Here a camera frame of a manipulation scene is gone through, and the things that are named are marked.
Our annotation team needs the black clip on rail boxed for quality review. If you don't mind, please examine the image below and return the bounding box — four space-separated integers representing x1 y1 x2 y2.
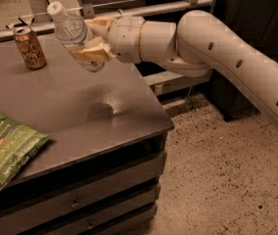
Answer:
5 17 35 29

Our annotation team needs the dark cabinet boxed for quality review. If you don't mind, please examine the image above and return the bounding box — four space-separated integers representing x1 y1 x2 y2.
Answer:
208 0 278 121

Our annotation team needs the orange soda can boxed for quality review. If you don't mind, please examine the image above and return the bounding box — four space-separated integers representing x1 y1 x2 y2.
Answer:
14 25 47 70

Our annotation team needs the clear blue-label plastic bottle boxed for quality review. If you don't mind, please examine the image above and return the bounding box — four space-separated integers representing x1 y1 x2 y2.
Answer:
47 1 104 72

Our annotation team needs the grey wooden drawer cabinet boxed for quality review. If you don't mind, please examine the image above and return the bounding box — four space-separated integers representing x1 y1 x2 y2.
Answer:
0 132 168 235

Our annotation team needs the metal rail frame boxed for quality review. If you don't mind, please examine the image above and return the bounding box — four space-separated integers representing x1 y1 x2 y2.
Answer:
0 0 221 97

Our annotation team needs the green jalapeno chips bag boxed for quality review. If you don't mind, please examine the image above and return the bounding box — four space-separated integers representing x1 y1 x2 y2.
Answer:
0 112 50 191

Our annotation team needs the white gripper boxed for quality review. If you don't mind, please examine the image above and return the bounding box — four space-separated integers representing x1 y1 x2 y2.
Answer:
69 17 145 64

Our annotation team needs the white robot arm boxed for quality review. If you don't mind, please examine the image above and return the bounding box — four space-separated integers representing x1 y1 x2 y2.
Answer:
72 10 278 128

